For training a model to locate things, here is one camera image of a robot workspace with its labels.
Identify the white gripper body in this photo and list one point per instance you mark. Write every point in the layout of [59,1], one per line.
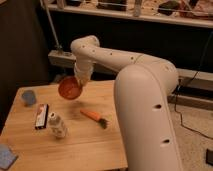
[83,71]

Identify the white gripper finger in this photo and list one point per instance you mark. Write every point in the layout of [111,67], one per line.
[83,82]

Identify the orange ceramic bowl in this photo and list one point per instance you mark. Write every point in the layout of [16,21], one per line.
[69,88]

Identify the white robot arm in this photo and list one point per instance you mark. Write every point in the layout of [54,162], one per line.
[141,88]

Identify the metal lamp pole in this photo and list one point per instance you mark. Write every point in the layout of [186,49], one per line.
[57,44]

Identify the orange toy carrot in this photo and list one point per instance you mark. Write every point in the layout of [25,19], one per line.
[96,117]

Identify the white plastic bottle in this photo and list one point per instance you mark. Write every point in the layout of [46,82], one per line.
[57,125]

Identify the red and black box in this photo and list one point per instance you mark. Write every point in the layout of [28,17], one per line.
[41,116]

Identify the blue cup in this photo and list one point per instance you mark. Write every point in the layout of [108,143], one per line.
[28,97]

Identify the wooden table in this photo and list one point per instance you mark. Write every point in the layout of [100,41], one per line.
[86,147]

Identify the blue sponge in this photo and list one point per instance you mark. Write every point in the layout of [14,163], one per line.
[7,157]

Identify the white wall shelf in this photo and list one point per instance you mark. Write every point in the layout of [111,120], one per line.
[197,13]

